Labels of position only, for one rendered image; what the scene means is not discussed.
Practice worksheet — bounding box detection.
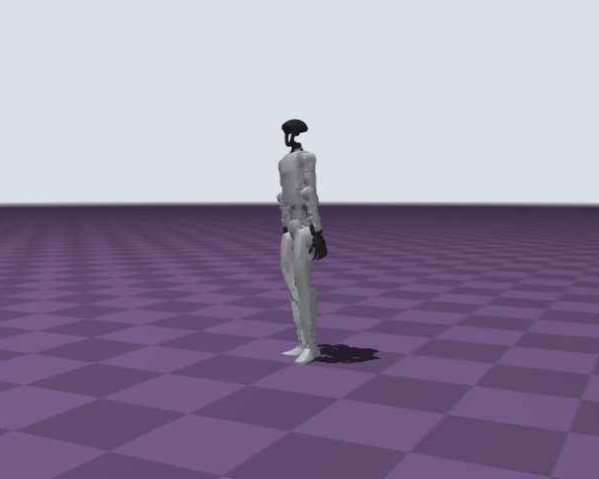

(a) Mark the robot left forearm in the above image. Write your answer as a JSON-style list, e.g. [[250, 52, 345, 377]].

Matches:
[[305, 187, 321, 232]]

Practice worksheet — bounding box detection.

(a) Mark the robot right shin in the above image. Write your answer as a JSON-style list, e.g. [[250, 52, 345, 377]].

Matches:
[[291, 295, 305, 349]]

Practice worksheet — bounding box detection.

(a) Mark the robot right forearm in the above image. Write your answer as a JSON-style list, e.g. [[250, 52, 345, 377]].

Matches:
[[279, 202, 292, 231]]

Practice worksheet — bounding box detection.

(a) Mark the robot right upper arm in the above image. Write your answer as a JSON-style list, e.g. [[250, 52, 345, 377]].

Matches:
[[277, 160, 284, 204]]

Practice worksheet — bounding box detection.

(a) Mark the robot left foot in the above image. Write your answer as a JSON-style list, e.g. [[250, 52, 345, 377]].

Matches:
[[295, 345, 321, 364]]

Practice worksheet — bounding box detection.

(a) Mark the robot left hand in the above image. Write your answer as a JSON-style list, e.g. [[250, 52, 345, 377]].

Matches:
[[308, 225, 327, 260]]

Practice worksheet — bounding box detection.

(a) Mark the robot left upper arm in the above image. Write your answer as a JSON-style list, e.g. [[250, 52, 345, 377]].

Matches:
[[299, 153, 316, 201]]

